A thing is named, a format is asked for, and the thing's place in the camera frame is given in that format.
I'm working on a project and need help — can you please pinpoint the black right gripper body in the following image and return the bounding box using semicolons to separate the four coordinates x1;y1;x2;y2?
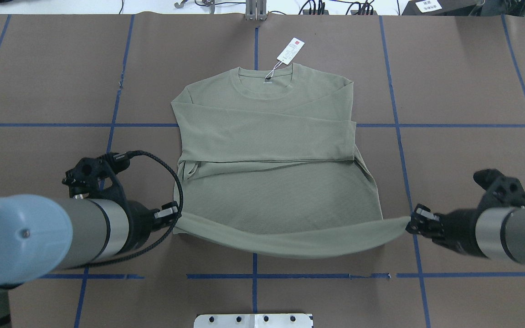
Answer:
432;208;481;257

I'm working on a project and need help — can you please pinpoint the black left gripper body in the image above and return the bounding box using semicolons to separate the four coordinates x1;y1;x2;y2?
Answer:
126;200;160;252

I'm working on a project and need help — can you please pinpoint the olive green long-sleeve shirt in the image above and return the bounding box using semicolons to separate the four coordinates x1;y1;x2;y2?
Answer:
171;63;410;259

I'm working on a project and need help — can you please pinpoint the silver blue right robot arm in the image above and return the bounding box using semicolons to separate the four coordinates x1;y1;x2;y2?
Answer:
406;204;525;265

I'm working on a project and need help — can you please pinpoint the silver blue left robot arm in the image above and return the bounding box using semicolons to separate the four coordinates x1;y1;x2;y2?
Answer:
0;195;181;328

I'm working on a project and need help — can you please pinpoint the white paper hang tag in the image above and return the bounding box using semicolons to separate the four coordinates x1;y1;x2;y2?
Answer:
276;37;305;65

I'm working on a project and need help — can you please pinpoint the black box white label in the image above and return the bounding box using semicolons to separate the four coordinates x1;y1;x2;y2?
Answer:
401;0;485;16

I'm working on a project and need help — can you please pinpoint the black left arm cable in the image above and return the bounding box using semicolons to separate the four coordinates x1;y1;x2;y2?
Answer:
76;150;185;269

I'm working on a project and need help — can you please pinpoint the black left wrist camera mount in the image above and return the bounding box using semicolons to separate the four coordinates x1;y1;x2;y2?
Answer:
61;152;130;203

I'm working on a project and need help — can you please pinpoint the white central pedestal column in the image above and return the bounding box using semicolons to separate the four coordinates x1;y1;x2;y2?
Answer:
193;313;314;328

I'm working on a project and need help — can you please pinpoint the aluminium frame post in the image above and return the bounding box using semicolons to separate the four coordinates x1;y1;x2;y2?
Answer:
245;0;268;21

